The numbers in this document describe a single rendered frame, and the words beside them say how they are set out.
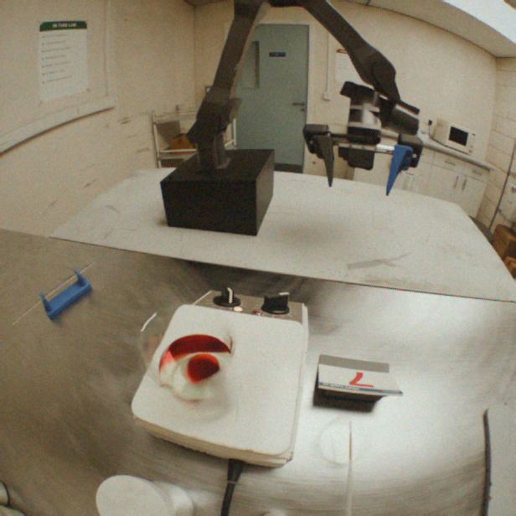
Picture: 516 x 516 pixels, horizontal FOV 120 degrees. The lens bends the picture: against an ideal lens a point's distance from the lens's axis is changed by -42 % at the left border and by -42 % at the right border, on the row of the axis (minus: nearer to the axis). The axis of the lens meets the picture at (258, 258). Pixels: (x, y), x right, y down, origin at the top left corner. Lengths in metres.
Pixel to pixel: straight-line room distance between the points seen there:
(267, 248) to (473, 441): 0.46
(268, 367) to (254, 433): 0.05
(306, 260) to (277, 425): 0.31
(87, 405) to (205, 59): 3.29
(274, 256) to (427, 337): 0.28
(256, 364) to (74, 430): 0.24
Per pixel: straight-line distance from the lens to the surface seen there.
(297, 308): 0.30
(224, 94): 0.47
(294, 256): 0.44
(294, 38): 3.10
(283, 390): 0.19
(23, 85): 1.67
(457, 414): 0.36
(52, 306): 0.47
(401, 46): 3.28
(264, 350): 0.21
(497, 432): 0.40
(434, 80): 3.37
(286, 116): 3.05
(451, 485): 0.35
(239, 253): 0.44
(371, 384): 0.28
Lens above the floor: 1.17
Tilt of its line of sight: 38 degrees down
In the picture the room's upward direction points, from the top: straight up
